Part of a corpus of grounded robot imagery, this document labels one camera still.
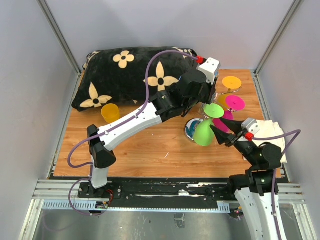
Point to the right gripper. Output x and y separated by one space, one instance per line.
235 126

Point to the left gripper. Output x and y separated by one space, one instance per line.
212 89

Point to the green plastic goblet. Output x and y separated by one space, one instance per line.
203 135

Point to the yellow plastic goblet front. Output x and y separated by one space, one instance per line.
233 84

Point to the yellow plastic goblet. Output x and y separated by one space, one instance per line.
110 113
233 84

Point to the magenta plastic goblet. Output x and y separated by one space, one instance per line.
230 104

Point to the chrome wine glass rack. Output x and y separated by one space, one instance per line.
192 124

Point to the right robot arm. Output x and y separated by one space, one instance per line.
256 190

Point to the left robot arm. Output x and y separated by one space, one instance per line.
195 86

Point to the white folded cloth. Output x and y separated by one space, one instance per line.
269 129

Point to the black floral plush pillow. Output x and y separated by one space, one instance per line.
126 75

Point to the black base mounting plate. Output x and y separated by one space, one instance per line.
162 193

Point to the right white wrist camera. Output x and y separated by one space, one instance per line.
251 127

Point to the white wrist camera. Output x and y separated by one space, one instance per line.
251 127
208 68

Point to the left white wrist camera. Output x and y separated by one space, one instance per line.
208 68

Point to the right aluminium frame post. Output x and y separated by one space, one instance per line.
278 34

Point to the aluminium frame post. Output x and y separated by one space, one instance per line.
278 34
58 34

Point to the left aluminium frame post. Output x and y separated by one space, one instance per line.
58 34

